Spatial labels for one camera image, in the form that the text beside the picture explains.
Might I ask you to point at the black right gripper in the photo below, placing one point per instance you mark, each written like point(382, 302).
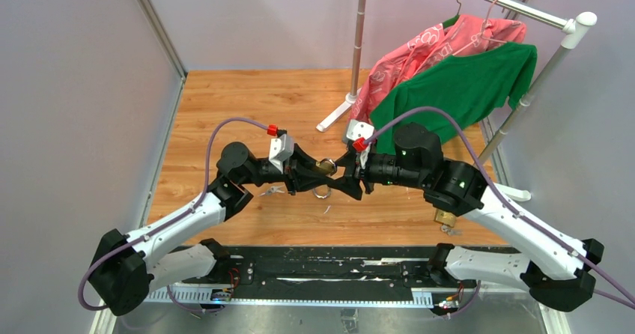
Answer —
point(350, 185)

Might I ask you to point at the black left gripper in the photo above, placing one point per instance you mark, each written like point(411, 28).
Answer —
point(296, 172)

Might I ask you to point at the large brass padlock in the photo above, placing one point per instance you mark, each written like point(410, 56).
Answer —
point(327, 166)

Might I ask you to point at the small brass padlock with key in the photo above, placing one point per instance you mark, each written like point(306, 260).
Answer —
point(447, 222)

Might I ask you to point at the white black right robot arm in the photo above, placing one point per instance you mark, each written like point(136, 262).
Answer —
point(553, 268)

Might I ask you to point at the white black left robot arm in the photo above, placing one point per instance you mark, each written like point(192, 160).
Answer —
point(126, 268)

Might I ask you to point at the small loose key bunch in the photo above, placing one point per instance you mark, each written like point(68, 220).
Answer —
point(273, 190)

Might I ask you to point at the green t-shirt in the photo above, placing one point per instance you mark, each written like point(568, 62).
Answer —
point(468, 88)

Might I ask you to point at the pink printed shirt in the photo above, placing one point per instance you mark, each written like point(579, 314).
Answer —
point(461, 35)

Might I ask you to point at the metal clothes rack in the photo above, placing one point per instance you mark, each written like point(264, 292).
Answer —
point(574, 31)

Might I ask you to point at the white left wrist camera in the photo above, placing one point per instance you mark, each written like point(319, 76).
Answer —
point(281, 150)

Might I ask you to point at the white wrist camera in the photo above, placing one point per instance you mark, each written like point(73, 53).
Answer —
point(355, 134)
point(281, 150)

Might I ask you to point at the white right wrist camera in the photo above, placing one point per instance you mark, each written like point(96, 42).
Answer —
point(355, 134)

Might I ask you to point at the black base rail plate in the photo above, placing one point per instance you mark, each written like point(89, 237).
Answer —
point(328, 273)

